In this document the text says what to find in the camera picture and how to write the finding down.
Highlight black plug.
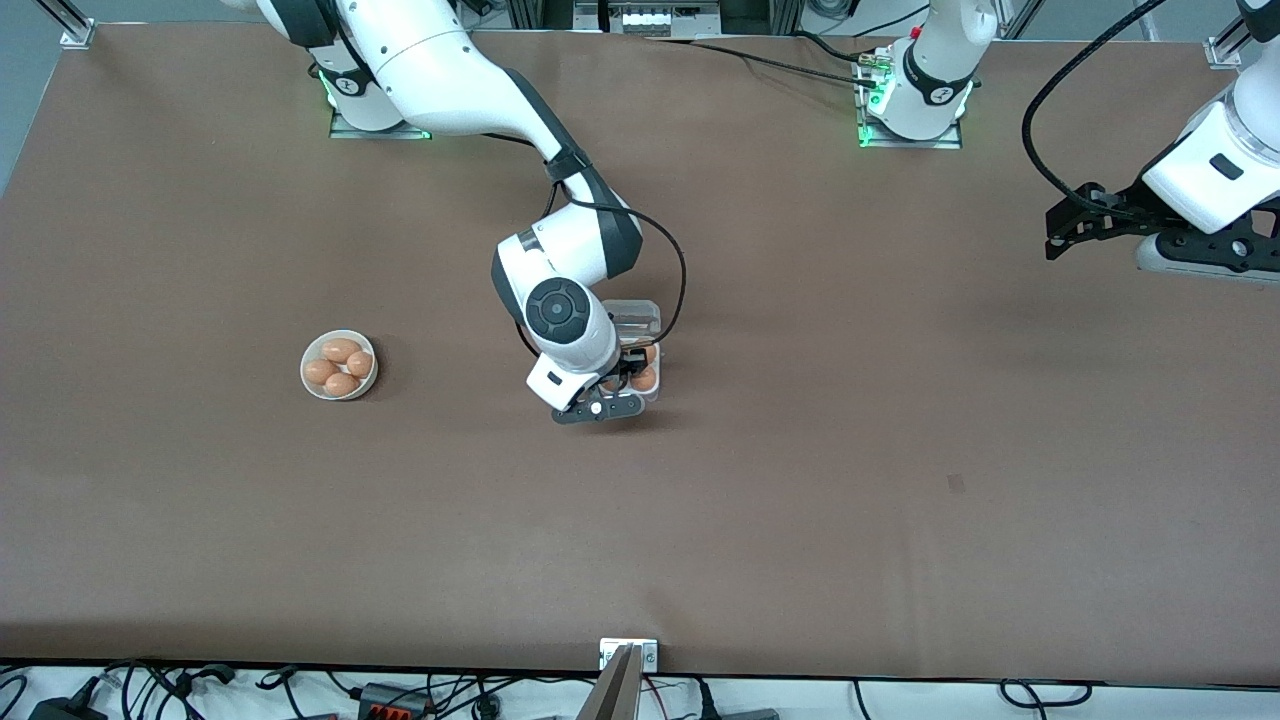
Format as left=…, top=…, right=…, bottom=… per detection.
left=697, top=680, right=781, bottom=720

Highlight grey power strip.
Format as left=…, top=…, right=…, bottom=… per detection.
left=575, top=0, right=723, bottom=39

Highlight short black table cable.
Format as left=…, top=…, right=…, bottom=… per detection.
left=793, top=30, right=886, bottom=67

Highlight metal table corner bracket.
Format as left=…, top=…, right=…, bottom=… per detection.
left=1205, top=20, right=1256, bottom=69
left=38, top=0, right=97, bottom=50

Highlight black cable bundle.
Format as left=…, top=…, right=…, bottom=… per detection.
left=100, top=658, right=241, bottom=701

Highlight dark aluminium frame post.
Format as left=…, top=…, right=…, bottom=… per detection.
left=722, top=0, right=801, bottom=36
left=505, top=0, right=576, bottom=31

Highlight clear plastic egg box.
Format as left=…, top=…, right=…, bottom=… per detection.
left=605, top=299, right=665, bottom=404

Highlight small metal table bracket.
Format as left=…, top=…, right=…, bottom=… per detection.
left=599, top=638, right=660, bottom=673

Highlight grey camera stand pole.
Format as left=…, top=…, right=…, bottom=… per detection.
left=577, top=644, right=642, bottom=720

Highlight black power adapter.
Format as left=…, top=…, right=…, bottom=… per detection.
left=28, top=695, right=109, bottom=720

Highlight long black table cable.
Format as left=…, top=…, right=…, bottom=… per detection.
left=640, top=36, right=883, bottom=87

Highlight black device orange clips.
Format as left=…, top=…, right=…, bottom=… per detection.
left=357, top=683, right=437, bottom=720

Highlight white round bowl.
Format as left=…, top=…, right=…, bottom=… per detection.
left=300, top=329, right=379, bottom=402

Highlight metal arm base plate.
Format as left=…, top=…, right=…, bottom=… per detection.
left=329, top=100, right=434, bottom=140
left=856, top=45, right=964, bottom=151

